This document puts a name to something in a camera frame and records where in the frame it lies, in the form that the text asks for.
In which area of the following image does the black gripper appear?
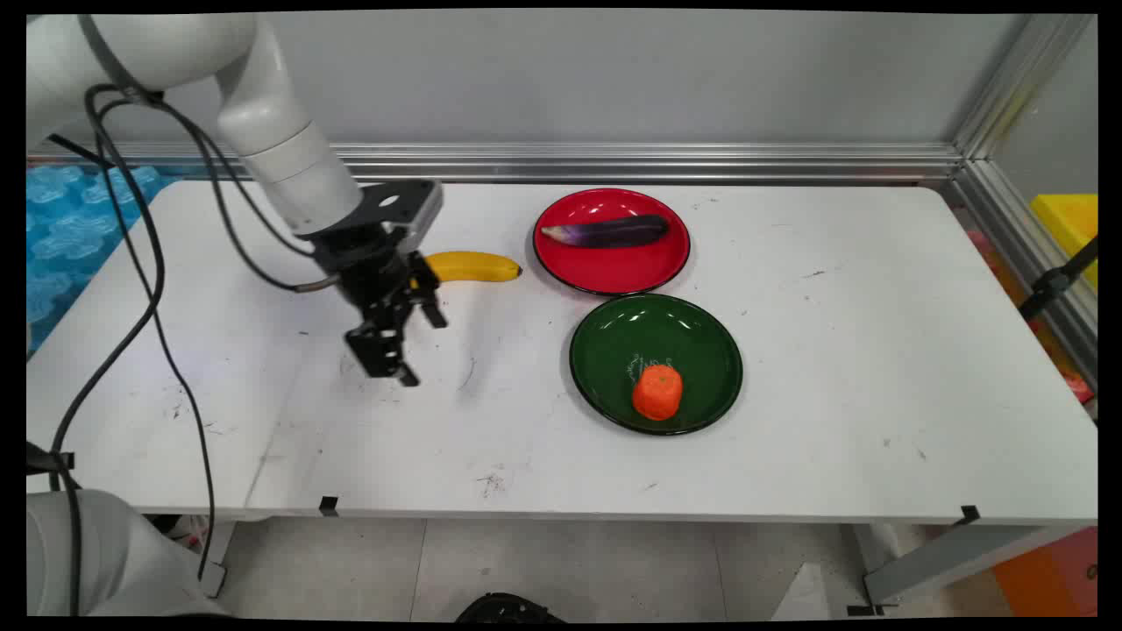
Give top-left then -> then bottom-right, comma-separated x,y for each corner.
311,219 -> 449,387

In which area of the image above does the orange toy carrot piece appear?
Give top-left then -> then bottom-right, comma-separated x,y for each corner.
631,364 -> 684,422

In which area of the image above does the yellow banana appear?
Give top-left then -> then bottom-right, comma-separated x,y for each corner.
410,251 -> 523,290

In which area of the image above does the red plate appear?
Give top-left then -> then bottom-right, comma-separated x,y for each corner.
532,188 -> 692,296

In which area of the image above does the purple eggplant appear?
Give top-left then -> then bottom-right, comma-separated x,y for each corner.
540,215 -> 670,249

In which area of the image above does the green plate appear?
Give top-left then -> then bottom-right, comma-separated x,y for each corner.
568,294 -> 744,436

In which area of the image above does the white table leg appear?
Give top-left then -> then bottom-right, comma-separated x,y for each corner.
195,517 -> 239,599

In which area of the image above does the black round object on floor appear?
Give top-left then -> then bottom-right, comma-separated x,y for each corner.
456,592 -> 566,623

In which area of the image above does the blue patterned mat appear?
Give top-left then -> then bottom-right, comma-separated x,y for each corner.
26,165 -> 182,353

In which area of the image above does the grey table leg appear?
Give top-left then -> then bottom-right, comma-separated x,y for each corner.
846,523 -> 1097,616

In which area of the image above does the yellow box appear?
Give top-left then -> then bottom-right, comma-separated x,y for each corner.
1030,193 -> 1098,292

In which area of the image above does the orange box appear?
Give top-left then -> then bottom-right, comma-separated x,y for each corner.
991,526 -> 1098,617

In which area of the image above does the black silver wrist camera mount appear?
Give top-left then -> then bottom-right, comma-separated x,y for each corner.
355,180 -> 444,255

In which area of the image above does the black camera cable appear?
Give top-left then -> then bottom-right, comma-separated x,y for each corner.
162,98 -> 316,258

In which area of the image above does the black cable with grey plug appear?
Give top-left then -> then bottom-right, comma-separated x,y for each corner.
184,123 -> 340,292

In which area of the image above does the thick black cable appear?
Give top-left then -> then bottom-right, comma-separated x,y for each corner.
48,83 -> 167,619

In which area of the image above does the thin black cable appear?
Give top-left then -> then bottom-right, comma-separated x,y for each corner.
92,96 -> 217,581

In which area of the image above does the horizontal aluminium frame rail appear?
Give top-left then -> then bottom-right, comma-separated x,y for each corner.
26,143 -> 965,183

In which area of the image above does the black strap on base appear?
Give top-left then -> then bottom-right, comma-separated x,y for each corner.
26,443 -> 76,476

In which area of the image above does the black strap on arm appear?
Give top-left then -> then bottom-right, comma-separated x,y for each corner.
77,13 -> 166,104

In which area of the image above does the side aluminium frame rail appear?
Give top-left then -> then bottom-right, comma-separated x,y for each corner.
951,158 -> 1098,391

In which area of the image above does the upright aluminium frame post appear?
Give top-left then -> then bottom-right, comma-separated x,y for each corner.
951,13 -> 1097,160

